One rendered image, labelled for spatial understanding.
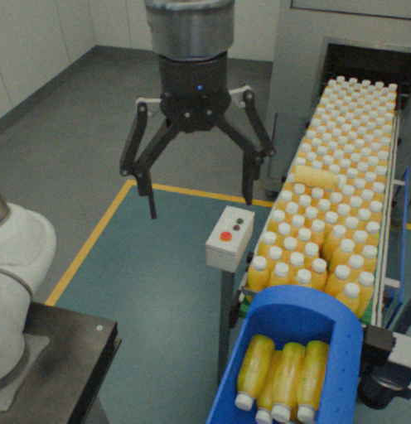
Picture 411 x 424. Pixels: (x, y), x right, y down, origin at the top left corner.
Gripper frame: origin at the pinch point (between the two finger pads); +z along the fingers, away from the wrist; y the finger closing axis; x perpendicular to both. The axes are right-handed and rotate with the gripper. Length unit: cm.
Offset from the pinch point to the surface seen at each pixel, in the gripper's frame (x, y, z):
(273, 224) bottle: -53, -33, 57
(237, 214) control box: -55, -21, 51
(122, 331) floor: -93, 35, 158
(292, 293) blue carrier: -11.1, -22.2, 40.1
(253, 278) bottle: -33, -20, 59
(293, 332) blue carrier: -12, -25, 59
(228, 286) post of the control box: -48, -16, 80
